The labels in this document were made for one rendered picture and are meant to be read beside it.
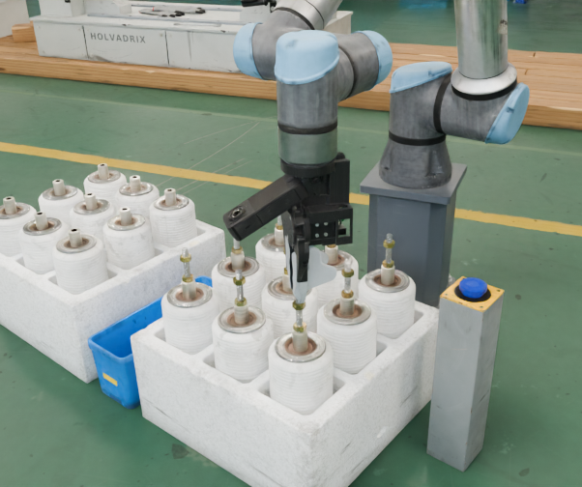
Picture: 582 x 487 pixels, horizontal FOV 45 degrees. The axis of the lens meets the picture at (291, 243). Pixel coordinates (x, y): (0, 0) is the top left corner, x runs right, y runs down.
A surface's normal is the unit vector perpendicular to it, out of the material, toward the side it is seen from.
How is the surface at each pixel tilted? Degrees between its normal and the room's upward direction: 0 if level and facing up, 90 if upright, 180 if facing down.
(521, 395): 0
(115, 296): 90
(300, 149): 90
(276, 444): 90
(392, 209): 90
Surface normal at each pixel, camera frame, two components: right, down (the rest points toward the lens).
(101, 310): 0.76, 0.29
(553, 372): -0.03, -0.88
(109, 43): -0.39, 0.44
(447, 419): -0.63, 0.37
